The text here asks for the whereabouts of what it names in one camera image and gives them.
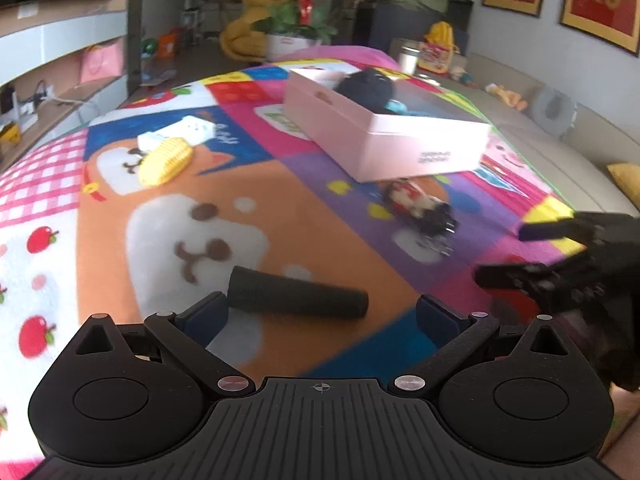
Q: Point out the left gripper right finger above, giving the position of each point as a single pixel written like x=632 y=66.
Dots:
x=460 y=342

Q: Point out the white cylinder cup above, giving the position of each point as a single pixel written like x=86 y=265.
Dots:
x=408 y=59

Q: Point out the beige sofa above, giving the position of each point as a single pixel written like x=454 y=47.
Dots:
x=576 y=164

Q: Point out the yellow plush bear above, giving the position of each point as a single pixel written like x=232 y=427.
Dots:
x=239 y=40

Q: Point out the glass fish tank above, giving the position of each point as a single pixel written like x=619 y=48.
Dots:
x=380 y=23

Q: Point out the pink gift bag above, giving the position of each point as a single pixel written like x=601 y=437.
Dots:
x=102 y=61

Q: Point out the black cylinder handle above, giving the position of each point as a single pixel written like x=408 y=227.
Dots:
x=258 y=292

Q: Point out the colourful cartoon play mat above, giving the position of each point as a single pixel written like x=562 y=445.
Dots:
x=80 y=234

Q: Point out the red snack bag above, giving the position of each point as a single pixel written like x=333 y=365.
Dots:
x=435 y=58

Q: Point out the yellow cushion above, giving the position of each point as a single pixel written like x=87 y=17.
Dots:
x=627 y=178

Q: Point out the potted pink flower plant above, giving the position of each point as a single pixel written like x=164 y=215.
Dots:
x=293 y=25

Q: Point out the grey neck pillow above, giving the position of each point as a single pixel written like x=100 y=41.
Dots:
x=553 y=111

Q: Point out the black plush toy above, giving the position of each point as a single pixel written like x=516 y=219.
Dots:
x=368 y=88

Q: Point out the yellow corn toy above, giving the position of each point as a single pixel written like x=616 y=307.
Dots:
x=165 y=162

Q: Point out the white power adapter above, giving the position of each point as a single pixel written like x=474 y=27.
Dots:
x=192 y=129

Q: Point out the doll figure keychain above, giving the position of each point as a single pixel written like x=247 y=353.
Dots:
x=431 y=218

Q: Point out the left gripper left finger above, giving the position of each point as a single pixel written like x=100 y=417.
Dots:
x=185 y=337

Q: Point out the pink cardboard box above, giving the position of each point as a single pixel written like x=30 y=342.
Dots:
x=443 y=139

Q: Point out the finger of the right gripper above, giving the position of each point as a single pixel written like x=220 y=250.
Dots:
x=577 y=230
x=536 y=281

